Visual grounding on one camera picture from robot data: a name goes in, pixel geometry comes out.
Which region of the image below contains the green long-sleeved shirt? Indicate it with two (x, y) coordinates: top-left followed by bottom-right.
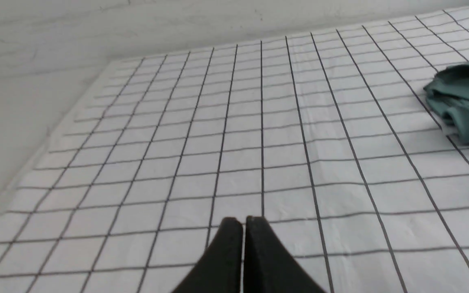
(424, 62), (469, 145)

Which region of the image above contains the white grid tablecloth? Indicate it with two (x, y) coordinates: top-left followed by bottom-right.
(0, 7), (469, 293)

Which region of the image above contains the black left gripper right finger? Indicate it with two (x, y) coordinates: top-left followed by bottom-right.
(244, 216), (324, 293)

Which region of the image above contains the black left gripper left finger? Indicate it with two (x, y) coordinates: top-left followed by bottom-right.
(173, 217), (243, 293)

